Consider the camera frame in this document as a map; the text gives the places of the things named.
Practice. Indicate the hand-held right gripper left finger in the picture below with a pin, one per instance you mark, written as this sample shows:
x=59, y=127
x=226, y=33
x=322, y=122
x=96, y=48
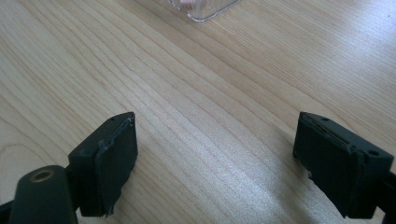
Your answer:
x=112, y=168

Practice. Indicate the clear plastic container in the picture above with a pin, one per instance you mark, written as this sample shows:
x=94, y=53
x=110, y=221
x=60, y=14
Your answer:
x=205, y=9

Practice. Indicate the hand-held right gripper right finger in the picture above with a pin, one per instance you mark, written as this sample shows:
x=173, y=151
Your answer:
x=339, y=168

